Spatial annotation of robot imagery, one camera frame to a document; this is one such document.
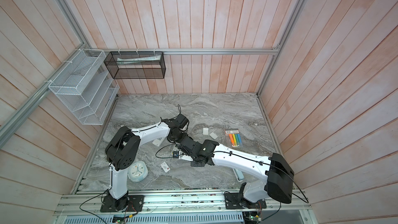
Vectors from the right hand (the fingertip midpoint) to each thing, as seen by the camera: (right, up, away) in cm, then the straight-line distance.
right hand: (195, 151), depth 79 cm
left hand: (-9, +2, +15) cm, 17 cm away
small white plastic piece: (+11, +5, +18) cm, 22 cm away
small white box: (-17, -10, +4) cm, 20 cm away
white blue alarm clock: (-31, -11, +1) cm, 33 cm away
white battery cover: (+6, +8, +20) cm, 23 cm away
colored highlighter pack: (+25, +5, +16) cm, 30 cm away
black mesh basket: (-41, +53, +25) cm, 71 cm away
